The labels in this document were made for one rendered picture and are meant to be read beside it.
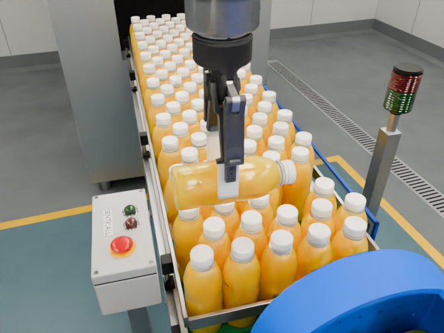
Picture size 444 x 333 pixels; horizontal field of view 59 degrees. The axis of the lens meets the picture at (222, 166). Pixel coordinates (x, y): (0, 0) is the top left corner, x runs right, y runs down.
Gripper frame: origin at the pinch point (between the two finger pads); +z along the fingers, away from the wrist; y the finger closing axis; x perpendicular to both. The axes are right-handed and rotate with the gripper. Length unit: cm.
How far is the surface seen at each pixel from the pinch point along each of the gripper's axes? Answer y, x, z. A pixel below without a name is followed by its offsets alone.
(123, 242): 0.7, 16.3, 12.7
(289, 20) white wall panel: 414, -191, 97
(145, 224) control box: 5.3, 12.5, 13.9
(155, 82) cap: 68, 3, 14
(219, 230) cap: 1.4, 0.2, 14.7
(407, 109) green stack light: 20, -48, 6
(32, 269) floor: 105, 71, 123
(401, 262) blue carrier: -22.6, -15.6, 0.8
